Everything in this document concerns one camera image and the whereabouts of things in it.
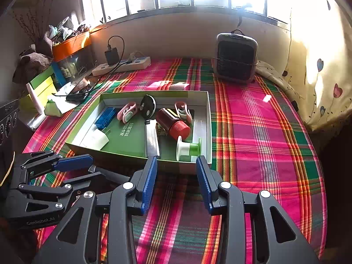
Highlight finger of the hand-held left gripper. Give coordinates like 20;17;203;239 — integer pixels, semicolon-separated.
11;172;103;196
12;151;94;172

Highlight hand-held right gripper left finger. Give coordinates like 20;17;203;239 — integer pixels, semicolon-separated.
33;156;158;264

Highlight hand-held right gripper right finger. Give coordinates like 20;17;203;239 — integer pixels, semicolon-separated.
196;155;321;264

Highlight white charger adapter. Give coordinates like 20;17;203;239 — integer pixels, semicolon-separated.
81;130;110;149

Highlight silver metal bar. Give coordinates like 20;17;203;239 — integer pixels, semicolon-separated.
145;119;160;160

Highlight green cardboard box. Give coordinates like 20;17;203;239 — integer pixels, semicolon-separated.
65;91;212;174

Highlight red bottle with yellow label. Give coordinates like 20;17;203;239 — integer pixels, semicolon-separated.
157;108;191;141

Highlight pink and white clip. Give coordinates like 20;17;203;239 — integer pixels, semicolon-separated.
117;102;137;123
174;101;193;123

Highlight grey egg-shaped device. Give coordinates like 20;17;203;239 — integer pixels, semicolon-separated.
140;95;156;121

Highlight green and white spool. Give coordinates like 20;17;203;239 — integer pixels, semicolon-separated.
176;136;202;161

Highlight blue plastic case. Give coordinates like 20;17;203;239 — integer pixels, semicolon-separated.
94;107;116;129

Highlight green tissue packet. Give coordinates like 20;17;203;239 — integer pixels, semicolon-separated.
44;99;73;117

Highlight white paper sheets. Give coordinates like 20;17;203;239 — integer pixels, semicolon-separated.
20;113;47;131

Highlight pink green plaid blanket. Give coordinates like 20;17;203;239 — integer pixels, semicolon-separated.
23;56;328;264

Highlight black smartphone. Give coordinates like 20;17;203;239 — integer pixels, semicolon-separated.
66;84;97;102

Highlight white tube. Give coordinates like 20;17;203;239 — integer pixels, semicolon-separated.
27;83;44;115

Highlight black device with knobs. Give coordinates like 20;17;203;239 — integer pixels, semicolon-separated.
0;102;20;146

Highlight green and yellow box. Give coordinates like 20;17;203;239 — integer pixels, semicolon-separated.
19;66;59;113

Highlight blue box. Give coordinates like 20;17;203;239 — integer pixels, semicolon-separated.
51;62;68;87

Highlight glass tank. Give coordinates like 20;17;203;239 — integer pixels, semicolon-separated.
56;45;97;84

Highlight checked brown cloth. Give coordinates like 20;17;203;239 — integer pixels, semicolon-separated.
12;37;54;84

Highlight black plug adapter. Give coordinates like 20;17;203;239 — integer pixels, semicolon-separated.
105;48;121;66

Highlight orange box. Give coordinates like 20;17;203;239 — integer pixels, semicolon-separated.
52;31;92;61

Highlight white power strip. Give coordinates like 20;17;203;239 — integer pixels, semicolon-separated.
92;56;152;76

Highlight grey space heater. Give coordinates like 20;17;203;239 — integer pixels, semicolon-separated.
212;32;259;82

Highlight pile of artificial flowers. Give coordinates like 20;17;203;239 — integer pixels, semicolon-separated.
45;11;91;44

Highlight cream curtain with hearts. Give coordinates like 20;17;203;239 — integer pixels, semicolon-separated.
256;0;352;132

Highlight black charging cable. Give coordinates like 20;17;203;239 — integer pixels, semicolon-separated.
82;36;125;90

